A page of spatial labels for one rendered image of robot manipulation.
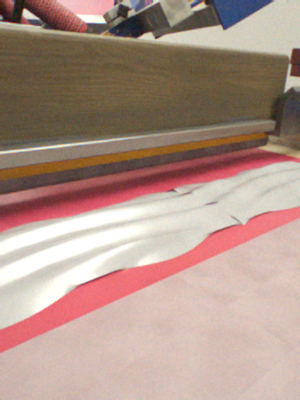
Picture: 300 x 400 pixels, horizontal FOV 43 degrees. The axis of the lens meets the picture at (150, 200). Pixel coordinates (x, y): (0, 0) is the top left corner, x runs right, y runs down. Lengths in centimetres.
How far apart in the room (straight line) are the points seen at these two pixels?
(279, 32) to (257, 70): 217
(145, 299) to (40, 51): 15
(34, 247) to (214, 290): 9
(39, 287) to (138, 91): 17
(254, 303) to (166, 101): 19
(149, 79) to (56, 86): 8
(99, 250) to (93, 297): 3
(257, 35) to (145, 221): 247
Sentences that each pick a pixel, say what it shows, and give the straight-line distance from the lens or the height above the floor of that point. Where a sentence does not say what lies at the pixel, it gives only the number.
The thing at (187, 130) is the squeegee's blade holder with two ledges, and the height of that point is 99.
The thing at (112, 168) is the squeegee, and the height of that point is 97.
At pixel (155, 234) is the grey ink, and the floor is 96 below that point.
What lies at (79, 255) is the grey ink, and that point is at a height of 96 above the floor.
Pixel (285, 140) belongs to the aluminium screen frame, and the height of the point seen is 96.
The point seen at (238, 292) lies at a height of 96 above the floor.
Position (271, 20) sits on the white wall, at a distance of 260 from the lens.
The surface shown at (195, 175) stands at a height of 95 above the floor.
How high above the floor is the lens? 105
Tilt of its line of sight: 21 degrees down
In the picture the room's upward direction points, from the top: 4 degrees clockwise
